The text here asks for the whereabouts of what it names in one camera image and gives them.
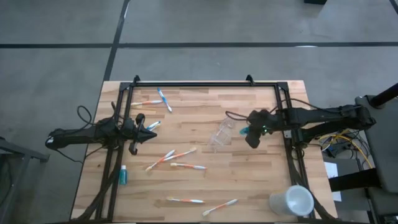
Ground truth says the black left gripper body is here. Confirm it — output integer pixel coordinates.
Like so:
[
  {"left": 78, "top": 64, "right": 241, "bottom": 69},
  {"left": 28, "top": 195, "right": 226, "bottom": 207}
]
[{"left": 123, "top": 113, "right": 147, "bottom": 156}]

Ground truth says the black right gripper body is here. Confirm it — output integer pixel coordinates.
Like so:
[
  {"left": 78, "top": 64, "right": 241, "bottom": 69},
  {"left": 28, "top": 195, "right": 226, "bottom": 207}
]
[{"left": 246, "top": 108, "right": 282, "bottom": 149}]

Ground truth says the clear acrylic organizer holder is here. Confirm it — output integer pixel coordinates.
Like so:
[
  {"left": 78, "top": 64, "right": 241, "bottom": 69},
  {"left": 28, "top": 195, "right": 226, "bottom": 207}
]
[{"left": 207, "top": 116, "right": 236, "bottom": 149}]

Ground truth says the blue electronics device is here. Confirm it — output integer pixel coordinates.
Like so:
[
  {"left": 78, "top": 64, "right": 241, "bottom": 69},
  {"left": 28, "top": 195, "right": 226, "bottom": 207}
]
[{"left": 326, "top": 144, "right": 343, "bottom": 158}]

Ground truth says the white paper sheet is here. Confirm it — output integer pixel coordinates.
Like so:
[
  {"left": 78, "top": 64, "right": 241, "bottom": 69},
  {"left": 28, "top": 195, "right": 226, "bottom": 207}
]
[{"left": 324, "top": 161, "right": 342, "bottom": 202}]

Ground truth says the white plastic cup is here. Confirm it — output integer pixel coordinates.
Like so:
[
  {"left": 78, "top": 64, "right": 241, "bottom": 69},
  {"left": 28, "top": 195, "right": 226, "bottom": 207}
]
[{"left": 269, "top": 185, "right": 315, "bottom": 218}]

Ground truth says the grey metal stand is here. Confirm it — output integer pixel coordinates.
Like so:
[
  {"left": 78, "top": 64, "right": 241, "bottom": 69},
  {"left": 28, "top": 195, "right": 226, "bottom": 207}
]
[{"left": 0, "top": 136, "right": 50, "bottom": 224}]

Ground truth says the dark grey cart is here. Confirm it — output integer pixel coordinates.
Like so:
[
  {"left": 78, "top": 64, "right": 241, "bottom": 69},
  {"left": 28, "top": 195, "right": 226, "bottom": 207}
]
[{"left": 329, "top": 93, "right": 398, "bottom": 224}]

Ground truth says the black pole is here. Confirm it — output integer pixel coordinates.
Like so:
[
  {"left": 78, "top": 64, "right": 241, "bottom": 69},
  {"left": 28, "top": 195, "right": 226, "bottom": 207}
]
[{"left": 369, "top": 82, "right": 398, "bottom": 109}]

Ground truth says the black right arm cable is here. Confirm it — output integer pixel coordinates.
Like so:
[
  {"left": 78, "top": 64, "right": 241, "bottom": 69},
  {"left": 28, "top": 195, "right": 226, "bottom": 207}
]
[{"left": 224, "top": 98, "right": 318, "bottom": 121}]

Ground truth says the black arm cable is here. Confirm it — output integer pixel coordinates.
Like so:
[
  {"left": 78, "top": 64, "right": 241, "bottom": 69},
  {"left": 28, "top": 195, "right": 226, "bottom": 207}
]
[
  {"left": 224, "top": 98, "right": 318, "bottom": 121},
  {"left": 76, "top": 105, "right": 105, "bottom": 127}
]

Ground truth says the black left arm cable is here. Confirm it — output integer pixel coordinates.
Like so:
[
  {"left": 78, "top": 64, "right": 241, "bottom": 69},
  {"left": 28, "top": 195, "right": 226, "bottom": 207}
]
[{"left": 76, "top": 105, "right": 105, "bottom": 127}]

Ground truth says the black aluminium table frame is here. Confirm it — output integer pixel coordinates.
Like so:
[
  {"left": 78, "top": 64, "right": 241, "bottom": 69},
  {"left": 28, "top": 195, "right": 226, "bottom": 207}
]
[{"left": 73, "top": 74, "right": 336, "bottom": 222}]

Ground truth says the yellow cable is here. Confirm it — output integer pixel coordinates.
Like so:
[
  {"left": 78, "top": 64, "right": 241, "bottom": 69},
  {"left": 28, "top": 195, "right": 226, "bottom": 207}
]
[{"left": 318, "top": 124, "right": 374, "bottom": 170}]

